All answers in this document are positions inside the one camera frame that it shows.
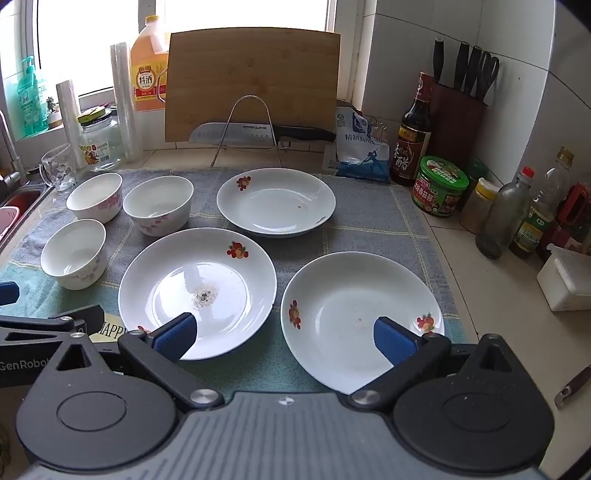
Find green lidded sauce jar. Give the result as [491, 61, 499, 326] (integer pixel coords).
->
[412, 155, 470, 217]

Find oil bottle yellow green label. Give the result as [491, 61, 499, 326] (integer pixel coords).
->
[509, 191, 555, 259]

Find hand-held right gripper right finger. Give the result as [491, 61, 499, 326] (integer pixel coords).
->
[348, 316, 514, 411]

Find metal wire rack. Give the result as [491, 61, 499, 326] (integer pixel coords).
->
[210, 95, 289, 168]

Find small green lid jar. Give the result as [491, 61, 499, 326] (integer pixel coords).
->
[464, 157, 490, 195]

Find black handled block knife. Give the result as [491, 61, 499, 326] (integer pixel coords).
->
[465, 45, 483, 95]
[433, 38, 446, 86]
[455, 41, 471, 90]

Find clear bottle yellow cap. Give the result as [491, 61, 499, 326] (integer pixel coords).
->
[545, 147, 575, 208]

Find red plastic basin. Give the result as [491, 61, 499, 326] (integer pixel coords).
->
[0, 187, 44, 245]

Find yellow lid spice jar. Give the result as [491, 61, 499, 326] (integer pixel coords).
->
[459, 178, 500, 234]

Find blue white salt bag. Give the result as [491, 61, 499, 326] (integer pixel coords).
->
[323, 106, 393, 183]

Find glass jar yellow lid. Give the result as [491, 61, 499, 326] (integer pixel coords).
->
[77, 106, 125, 172]

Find yellow cooking wine jug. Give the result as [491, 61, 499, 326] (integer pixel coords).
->
[130, 15, 170, 112]

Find white bowl pink floral print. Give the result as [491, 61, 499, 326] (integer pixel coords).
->
[40, 219, 107, 291]
[122, 175, 194, 237]
[65, 172, 123, 224]

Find metal spatula wooden handle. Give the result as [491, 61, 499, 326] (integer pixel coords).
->
[554, 367, 591, 408]

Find red labelled bottle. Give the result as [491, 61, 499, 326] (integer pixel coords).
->
[551, 182, 591, 252]

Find white plastic box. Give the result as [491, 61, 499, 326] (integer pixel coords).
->
[536, 244, 591, 312]

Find kitchen knife black handle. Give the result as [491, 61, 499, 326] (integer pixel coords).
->
[188, 122, 337, 145]

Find tall plastic wrap roll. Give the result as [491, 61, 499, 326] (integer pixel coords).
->
[110, 42, 143, 162]

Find green dish soap bottle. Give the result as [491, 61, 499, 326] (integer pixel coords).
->
[16, 55, 49, 137]

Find grey checked dish towel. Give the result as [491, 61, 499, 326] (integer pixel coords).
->
[0, 168, 467, 398]

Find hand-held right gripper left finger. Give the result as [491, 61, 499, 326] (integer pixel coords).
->
[54, 312, 224, 412]

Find clear glass mug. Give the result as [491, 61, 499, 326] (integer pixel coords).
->
[39, 143, 78, 195]

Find metal faucet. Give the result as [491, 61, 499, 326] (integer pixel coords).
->
[0, 111, 24, 195]

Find dark vinegar bottle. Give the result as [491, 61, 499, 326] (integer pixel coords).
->
[390, 71, 435, 186]

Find clear bottle red cap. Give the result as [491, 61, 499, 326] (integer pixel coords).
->
[475, 166, 536, 259]

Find dark red knife block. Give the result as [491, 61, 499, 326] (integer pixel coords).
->
[427, 83, 489, 174]

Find bamboo cutting board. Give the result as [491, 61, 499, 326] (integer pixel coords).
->
[164, 30, 341, 145]

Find black handled scissors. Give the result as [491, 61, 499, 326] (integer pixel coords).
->
[478, 51, 500, 100]

